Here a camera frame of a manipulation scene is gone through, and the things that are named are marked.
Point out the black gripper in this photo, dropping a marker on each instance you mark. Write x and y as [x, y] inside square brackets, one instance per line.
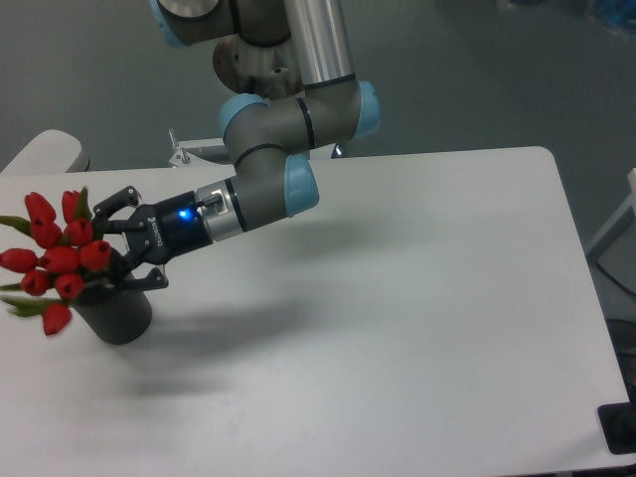
[154, 233]

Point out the red tulip bouquet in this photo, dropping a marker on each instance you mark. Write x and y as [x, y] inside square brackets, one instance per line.
[71, 266]

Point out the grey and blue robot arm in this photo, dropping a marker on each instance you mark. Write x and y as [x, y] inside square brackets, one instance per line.
[267, 139]

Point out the black ribbed cylindrical vase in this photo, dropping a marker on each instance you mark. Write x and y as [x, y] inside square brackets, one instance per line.
[116, 317]

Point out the white chair armrest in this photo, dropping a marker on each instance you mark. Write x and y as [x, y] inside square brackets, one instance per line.
[51, 152]

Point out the black device at table edge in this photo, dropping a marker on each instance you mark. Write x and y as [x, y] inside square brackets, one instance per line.
[618, 425]

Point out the blue items in clear container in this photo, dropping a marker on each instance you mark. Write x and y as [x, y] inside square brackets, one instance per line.
[613, 16]

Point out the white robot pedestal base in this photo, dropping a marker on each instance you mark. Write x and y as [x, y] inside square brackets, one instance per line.
[249, 72]

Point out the white furniture frame at right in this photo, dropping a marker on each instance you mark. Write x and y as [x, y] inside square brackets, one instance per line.
[614, 227]

